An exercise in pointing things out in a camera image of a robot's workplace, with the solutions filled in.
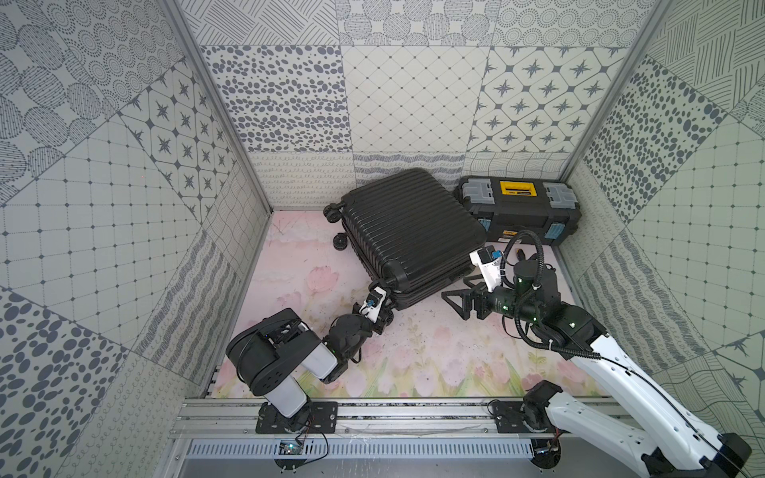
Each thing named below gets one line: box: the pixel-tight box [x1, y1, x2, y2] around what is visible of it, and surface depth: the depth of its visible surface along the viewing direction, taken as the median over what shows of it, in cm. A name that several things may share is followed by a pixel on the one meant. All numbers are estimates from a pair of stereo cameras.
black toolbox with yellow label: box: [454, 175, 582, 246], surface depth 102 cm
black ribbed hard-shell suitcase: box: [323, 168, 488, 311], surface depth 90 cm
